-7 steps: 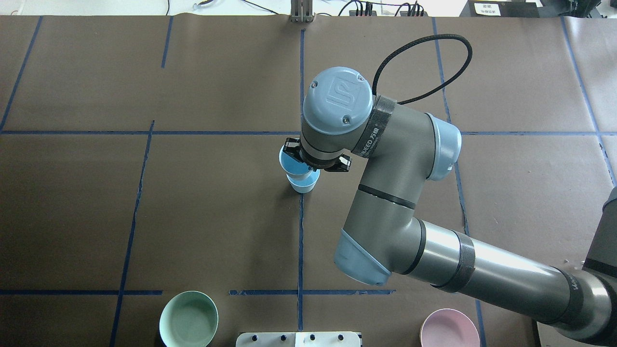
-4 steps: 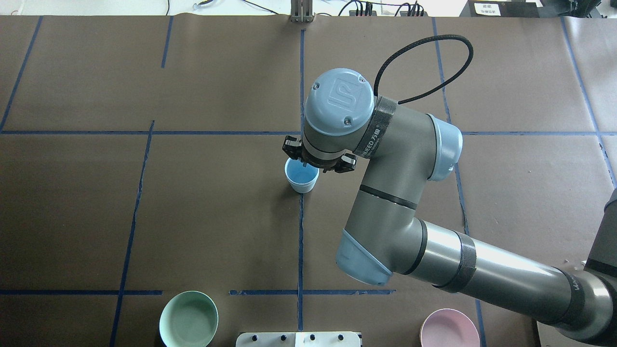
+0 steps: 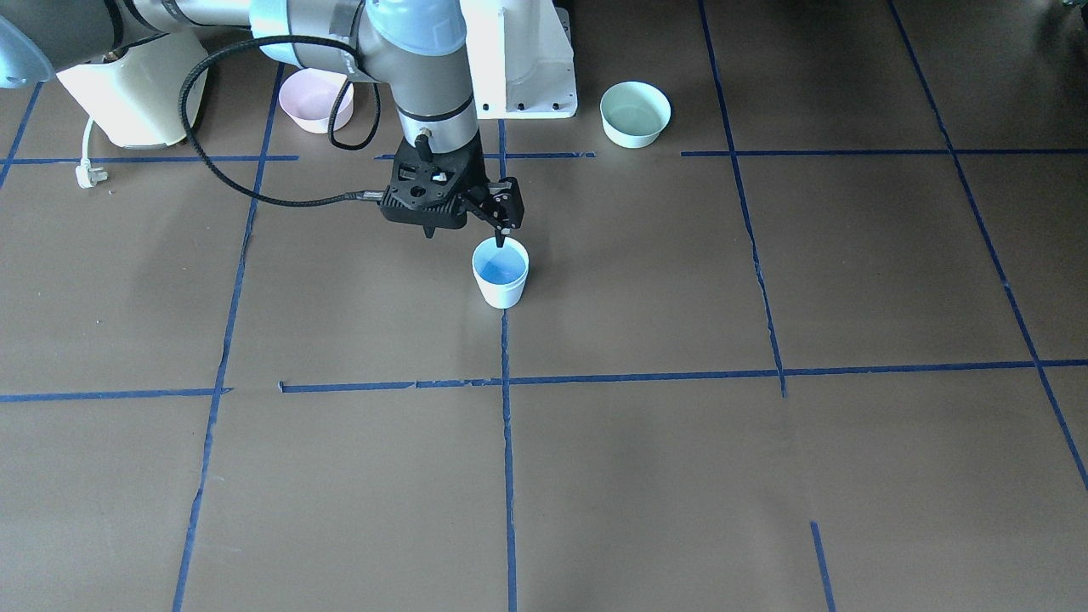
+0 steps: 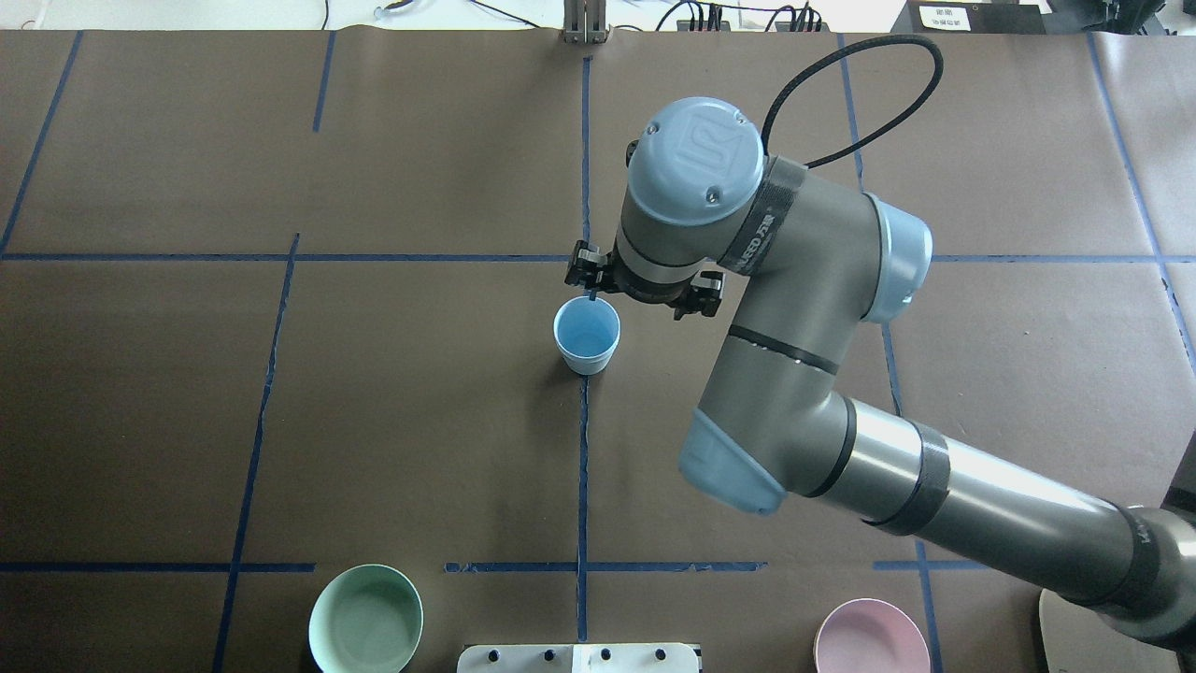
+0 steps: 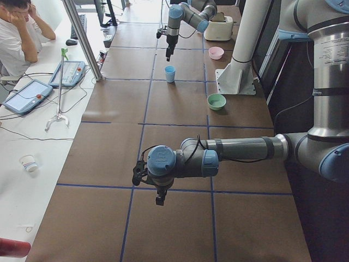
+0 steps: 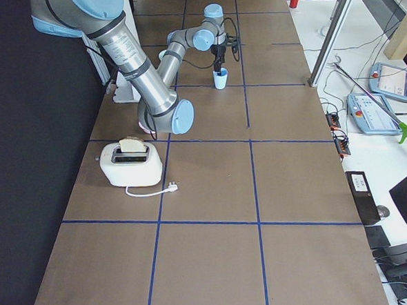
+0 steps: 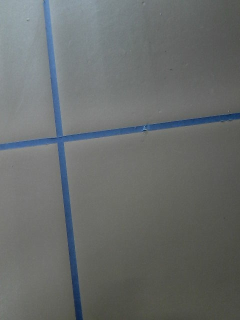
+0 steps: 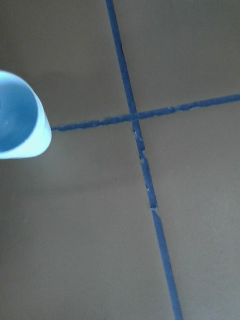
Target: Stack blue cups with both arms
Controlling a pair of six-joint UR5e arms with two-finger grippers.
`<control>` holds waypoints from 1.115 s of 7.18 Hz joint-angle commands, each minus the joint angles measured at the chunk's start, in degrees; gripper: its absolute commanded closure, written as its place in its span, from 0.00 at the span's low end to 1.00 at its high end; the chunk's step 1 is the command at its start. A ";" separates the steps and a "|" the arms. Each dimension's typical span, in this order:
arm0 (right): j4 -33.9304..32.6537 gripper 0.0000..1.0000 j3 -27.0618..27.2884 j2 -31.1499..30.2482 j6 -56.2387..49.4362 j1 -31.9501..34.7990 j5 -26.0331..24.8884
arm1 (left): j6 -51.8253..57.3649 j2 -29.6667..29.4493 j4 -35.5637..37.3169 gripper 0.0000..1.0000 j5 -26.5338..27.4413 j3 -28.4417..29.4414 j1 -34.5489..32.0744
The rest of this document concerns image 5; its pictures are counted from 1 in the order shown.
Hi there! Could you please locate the red cylinder object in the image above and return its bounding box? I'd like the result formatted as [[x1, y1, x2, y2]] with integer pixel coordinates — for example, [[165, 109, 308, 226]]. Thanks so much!
[[1, 238, 31, 258]]

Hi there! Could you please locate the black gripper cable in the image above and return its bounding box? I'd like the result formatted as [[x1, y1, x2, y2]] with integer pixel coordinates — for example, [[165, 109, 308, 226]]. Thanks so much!
[[140, 134, 202, 167], [160, 0, 208, 39]]

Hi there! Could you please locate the blue teach pendant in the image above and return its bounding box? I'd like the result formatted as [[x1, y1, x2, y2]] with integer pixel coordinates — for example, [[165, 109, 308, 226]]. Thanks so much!
[[49, 61, 86, 88], [3, 80, 53, 115]]

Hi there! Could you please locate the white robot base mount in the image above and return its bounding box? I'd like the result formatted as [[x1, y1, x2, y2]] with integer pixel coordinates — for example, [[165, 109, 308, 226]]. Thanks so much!
[[215, 0, 272, 95]]

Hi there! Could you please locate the black keyboard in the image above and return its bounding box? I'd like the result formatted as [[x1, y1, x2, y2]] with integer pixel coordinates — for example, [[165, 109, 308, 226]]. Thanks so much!
[[70, 14, 87, 39]]

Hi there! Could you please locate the seated person white shirt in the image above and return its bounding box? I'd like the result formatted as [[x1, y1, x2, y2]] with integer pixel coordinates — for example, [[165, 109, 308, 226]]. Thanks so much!
[[1, 1, 56, 76]]

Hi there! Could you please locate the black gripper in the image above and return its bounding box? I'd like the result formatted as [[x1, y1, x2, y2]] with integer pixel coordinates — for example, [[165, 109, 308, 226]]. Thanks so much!
[[156, 26, 179, 61], [132, 160, 174, 205]]

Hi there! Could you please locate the metal reacher grabber tool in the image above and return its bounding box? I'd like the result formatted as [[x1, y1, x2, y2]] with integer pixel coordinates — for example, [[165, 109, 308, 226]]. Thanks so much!
[[45, 48, 69, 132]]

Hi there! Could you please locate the green bowl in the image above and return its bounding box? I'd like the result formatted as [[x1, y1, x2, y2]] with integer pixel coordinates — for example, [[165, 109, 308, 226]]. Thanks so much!
[[207, 93, 226, 111]]

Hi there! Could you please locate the near blue teach pendant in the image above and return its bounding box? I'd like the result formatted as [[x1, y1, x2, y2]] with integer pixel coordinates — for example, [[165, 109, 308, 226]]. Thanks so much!
[[3, 80, 53, 115]]

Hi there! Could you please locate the cream toaster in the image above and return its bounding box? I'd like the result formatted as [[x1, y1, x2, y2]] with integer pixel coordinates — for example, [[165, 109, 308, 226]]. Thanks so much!
[[204, 16, 234, 41]]

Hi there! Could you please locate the black computer mouse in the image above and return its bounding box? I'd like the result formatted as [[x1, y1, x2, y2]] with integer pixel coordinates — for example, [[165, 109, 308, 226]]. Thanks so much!
[[65, 39, 77, 46]]

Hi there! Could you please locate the light blue cup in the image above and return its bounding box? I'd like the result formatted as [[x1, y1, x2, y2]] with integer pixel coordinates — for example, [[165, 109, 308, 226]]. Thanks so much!
[[165, 72, 176, 83], [164, 65, 176, 74]]

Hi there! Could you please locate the far blue teach pendant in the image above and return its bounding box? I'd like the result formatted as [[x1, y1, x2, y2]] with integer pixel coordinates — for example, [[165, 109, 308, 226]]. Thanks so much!
[[49, 61, 86, 88]]

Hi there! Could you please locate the aluminium frame post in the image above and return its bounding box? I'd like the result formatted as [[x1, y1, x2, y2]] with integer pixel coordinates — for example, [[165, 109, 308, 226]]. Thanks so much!
[[62, 0, 103, 82]]

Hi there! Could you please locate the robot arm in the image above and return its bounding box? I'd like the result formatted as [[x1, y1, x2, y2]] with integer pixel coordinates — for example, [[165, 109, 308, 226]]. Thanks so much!
[[132, 1, 348, 206], [157, 1, 218, 62]]

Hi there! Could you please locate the bread slice in toaster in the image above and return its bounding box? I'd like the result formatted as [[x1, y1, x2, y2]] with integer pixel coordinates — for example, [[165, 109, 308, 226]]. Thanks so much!
[[212, 12, 225, 22]]

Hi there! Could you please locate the striped paper cup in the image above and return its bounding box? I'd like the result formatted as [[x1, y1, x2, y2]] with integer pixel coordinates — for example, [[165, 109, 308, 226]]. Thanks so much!
[[19, 154, 38, 173]]

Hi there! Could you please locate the pink bowl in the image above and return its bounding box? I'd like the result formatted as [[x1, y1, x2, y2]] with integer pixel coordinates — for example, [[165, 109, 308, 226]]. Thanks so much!
[[208, 46, 225, 60]]

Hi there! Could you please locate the black monitor stand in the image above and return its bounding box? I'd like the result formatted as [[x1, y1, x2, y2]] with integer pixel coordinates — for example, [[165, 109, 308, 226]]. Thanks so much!
[[94, 0, 117, 28]]

